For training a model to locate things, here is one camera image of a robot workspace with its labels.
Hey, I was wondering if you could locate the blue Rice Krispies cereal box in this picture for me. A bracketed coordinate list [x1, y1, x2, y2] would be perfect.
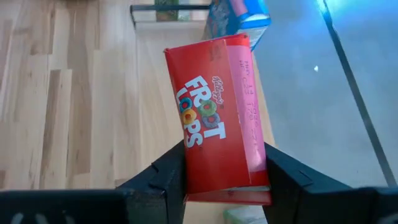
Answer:
[203, 0, 272, 52]

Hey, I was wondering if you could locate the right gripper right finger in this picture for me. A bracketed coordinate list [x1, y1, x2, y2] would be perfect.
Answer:
[263, 141, 359, 224]

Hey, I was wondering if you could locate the red Froot Loops cereal box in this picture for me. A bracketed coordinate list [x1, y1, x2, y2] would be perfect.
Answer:
[164, 33, 273, 207]

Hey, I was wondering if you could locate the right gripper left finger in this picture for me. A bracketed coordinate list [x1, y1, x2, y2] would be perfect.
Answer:
[115, 139, 188, 224]

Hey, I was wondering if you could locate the green Apple Jacks cereal box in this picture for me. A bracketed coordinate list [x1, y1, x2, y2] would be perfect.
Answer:
[154, 0, 180, 22]
[222, 205, 266, 224]

